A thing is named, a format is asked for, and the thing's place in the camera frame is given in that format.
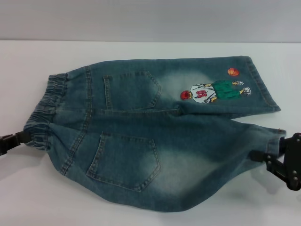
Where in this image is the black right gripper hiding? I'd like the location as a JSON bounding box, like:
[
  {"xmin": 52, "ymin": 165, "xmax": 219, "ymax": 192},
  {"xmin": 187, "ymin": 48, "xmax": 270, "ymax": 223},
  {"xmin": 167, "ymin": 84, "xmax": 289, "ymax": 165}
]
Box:
[{"xmin": 250, "ymin": 132, "xmax": 301, "ymax": 192}]

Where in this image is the blue denim shorts basketball print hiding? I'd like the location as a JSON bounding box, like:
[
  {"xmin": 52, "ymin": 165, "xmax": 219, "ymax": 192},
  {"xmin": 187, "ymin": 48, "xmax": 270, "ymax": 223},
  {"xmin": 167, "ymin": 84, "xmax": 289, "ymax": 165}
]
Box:
[{"xmin": 23, "ymin": 55, "xmax": 287, "ymax": 226}]

